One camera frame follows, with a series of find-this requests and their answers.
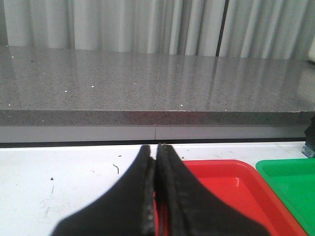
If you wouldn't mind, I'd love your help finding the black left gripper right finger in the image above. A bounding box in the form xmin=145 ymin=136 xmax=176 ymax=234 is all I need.
xmin=155 ymin=144 xmax=267 ymax=236

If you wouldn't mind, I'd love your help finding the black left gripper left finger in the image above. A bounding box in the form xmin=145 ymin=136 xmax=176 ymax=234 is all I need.
xmin=52 ymin=145 xmax=156 ymax=236

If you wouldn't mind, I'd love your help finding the green mushroom push button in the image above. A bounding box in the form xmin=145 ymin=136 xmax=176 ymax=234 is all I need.
xmin=302 ymin=122 xmax=315 ymax=158

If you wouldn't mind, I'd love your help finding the red plastic tray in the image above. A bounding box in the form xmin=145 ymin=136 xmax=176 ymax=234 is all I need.
xmin=153 ymin=159 xmax=308 ymax=236

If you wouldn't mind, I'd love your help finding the green plastic tray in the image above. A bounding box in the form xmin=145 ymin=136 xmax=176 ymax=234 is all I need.
xmin=255 ymin=158 xmax=315 ymax=236

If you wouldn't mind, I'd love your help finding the grey stone counter slab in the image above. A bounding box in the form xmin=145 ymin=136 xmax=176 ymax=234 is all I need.
xmin=0 ymin=46 xmax=315 ymax=126

